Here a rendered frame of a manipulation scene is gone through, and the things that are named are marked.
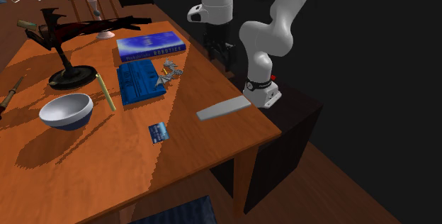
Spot grey dragon figure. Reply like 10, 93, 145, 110
154, 57, 184, 90

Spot grey flat bar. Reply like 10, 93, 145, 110
195, 94, 252, 122

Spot blue book with pale lettering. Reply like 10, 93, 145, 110
115, 30, 187, 64

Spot plain blue book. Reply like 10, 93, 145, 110
116, 59, 168, 106

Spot blue card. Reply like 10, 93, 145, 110
147, 121, 171, 145

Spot white and pink hourglass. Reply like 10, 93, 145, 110
84, 0, 116, 40

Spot dark robot stand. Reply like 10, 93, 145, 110
210, 74, 324, 215

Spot yellow stick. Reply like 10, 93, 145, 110
95, 73, 118, 113

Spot orange wooden table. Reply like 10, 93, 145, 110
0, 21, 283, 224

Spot black winged sculpture on stand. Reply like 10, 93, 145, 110
24, 7, 153, 91

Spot white bowl with blue outside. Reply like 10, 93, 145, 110
38, 93, 95, 132

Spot dark blue cushion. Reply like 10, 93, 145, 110
128, 195, 219, 224

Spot olive cylinder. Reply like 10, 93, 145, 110
16, 19, 38, 32

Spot brown wooden tool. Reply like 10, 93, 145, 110
0, 76, 26, 121

